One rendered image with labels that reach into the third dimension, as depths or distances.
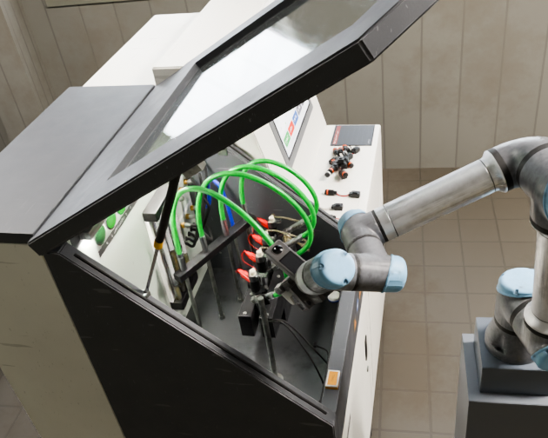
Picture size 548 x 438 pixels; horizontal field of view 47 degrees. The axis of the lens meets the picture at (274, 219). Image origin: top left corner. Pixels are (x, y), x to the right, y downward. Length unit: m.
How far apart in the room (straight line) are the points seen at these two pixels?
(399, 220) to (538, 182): 0.28
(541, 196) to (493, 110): 2.70
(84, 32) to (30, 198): 2.71
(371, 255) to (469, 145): 2.85
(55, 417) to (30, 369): 0.20
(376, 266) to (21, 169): 0.88
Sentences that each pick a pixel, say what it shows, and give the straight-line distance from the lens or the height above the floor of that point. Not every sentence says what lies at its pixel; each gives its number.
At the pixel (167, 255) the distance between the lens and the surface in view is 1.78.
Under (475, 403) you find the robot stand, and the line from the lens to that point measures 1.79.
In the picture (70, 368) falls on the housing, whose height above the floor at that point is 1.07.
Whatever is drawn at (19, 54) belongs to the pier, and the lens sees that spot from 4.14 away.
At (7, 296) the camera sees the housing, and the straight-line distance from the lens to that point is 1.55.
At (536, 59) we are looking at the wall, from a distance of 3.85.
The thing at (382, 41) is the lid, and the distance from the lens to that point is 0.92.
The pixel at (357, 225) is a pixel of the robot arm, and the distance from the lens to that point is 1.33.
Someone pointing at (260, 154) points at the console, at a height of 1.26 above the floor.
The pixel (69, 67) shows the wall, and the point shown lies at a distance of 4.27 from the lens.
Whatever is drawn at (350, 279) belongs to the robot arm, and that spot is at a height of 1.41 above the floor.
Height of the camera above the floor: 2.21
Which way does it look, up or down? 36 degrees down
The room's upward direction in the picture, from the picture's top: 9 degrees counter-clockwise
